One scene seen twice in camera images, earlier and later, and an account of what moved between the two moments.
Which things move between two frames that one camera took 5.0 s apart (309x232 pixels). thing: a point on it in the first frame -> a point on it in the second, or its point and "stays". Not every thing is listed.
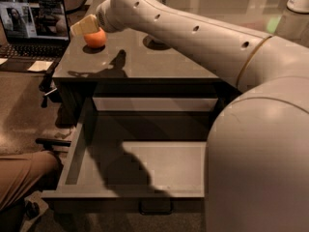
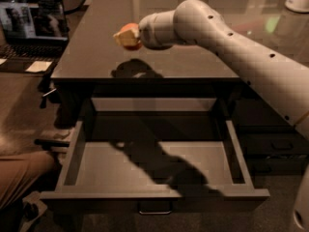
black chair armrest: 48,143 stays
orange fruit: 97,39 -> 130,26
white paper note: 40,66 stays
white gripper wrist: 103,18 -> 147,33
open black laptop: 34,31 stays
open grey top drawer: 130,150 stays
